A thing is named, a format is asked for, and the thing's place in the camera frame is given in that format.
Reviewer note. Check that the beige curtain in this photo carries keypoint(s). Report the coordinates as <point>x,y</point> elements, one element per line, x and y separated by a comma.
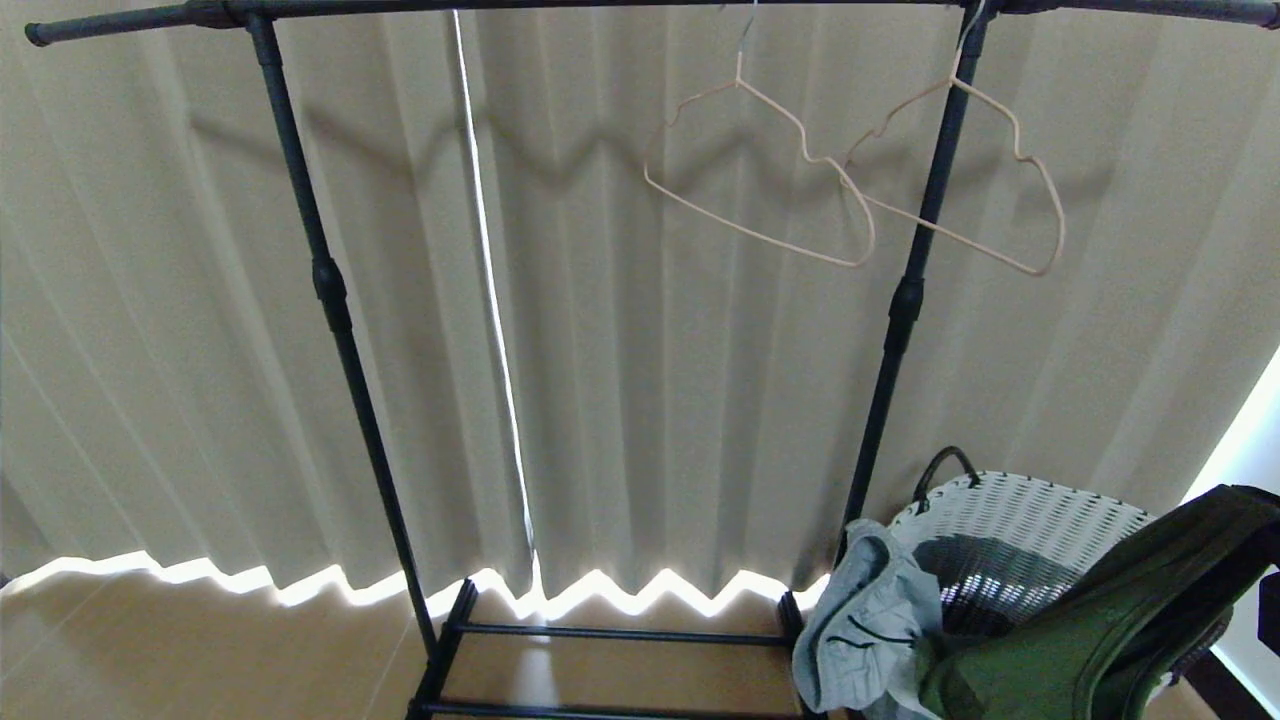
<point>640,400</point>

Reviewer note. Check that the black clothes rack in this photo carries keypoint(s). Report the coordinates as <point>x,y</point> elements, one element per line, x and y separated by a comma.
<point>330,290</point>

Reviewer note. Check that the pale grey shorts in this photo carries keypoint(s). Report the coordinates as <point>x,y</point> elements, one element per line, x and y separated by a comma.
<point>870,620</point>

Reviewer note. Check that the white laundry basket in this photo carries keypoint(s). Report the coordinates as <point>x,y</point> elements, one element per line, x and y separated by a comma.
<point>1020,505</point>

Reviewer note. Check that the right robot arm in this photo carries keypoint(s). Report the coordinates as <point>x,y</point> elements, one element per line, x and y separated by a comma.
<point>1271,600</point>

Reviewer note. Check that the green shirt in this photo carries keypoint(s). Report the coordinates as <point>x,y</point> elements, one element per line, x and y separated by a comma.
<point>1080,620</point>

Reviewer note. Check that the pink clothes hanger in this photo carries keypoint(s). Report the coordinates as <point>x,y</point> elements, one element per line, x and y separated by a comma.
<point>738,75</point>
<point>955,80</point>

